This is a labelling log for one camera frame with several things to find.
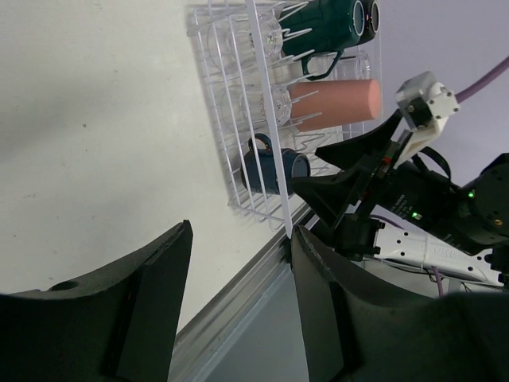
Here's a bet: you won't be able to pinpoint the small clear glass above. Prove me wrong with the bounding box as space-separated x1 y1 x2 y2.
207 14 283 74

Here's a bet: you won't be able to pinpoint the dark green ceramic mug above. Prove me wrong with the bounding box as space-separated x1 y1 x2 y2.
278 0 367 81

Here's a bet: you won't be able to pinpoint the small black mug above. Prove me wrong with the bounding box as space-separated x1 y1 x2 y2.
241 133 311 195

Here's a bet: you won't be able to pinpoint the aluminium extrusion rail frame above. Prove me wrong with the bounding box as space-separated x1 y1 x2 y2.
168 230 308 381

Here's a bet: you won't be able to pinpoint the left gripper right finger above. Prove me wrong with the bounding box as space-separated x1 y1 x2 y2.
291 226 508 381

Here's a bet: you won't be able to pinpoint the orange plastic cup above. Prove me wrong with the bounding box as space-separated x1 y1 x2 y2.
289 80 382 132

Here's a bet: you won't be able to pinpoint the white wire dish rack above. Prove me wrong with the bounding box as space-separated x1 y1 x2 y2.
188 1 383 230

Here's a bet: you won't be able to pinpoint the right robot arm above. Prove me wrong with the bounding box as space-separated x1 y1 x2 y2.
289 111 508 286

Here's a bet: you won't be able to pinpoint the black ceramic mug cream inside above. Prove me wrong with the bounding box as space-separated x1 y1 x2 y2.
358 0 380 45

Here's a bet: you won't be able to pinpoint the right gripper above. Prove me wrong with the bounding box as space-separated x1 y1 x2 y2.
289 110 402 239

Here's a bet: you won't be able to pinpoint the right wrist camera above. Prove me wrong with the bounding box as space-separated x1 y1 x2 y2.
395 71 460 167

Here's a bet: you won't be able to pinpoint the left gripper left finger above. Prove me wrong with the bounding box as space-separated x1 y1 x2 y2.
1 221 193 381

